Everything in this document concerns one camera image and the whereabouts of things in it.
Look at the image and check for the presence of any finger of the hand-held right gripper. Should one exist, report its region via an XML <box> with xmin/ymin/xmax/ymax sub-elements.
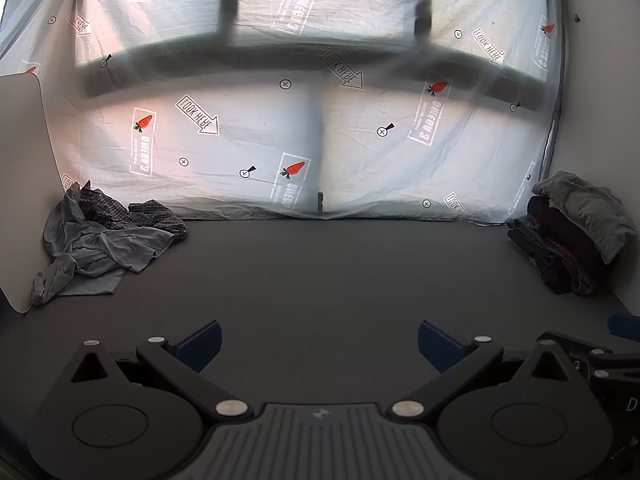
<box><xmin>607</xmin><ymin>311</ymin><xmax>640</xmax><ymax>341</ymax></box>
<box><xmin>539</xmin><ymin>330</ymin><xmax>615</xmax><ymax>380</ymax></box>

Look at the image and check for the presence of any dark plaid shirt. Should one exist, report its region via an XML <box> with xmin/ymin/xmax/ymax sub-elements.
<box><xmin>79</xmin><ymin>182</ymin><xmax>189</xmax><ymax>250</ymax></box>

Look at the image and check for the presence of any light blue shirt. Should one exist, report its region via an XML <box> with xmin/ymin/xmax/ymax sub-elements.
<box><xmin>31</xmin><ymin>182</ymin><xmax>157</xmax><ymax>307</ymax></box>

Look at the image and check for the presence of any dark window frame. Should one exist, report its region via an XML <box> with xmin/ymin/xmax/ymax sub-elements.
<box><xmin>75</xmin><ymin>0</ymin><xmax>551</xmax><ymax>111</ymax></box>

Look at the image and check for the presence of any stack of folded clothes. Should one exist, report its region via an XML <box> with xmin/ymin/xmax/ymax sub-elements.
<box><xmin>531</xmin><ymin>170</ymin><xmax>637</xmax><ymax>266</ymax></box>

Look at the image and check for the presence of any grey wall conduit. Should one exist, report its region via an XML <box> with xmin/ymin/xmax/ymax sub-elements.
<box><xmin>541</xmin><ymin>0</ymin><xmax>569</xmax><ymax>177</ymax></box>

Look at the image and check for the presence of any dark folded garment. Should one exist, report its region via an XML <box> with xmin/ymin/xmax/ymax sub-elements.
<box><xmin>506</xmin><ymin>216</ymin><xmax>610</xmax><ymax>297</ymax></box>

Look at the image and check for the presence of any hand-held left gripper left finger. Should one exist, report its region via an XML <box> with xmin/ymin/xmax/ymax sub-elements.
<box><xmin>70</xmin><ymin>319</ymin><xmax>254</xmax><ymax>421</ymax></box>

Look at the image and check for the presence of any black folded garment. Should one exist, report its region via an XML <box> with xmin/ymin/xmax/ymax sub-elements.
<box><xmin>526</xmin><ymin>196</ymin><xmax>603</xmax><ymax>263</ymax></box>

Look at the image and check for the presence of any white board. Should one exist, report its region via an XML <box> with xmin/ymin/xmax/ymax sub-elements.
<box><xmin>0</xmin><ymin>72</ymin><xmax>58</xmax><ymax>315</ymax></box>

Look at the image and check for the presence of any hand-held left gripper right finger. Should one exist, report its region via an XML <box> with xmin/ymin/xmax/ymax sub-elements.
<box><xmin>391</xmin><ymin>319</ymin><xmax>574</xmax><ymax>421</ymax></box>

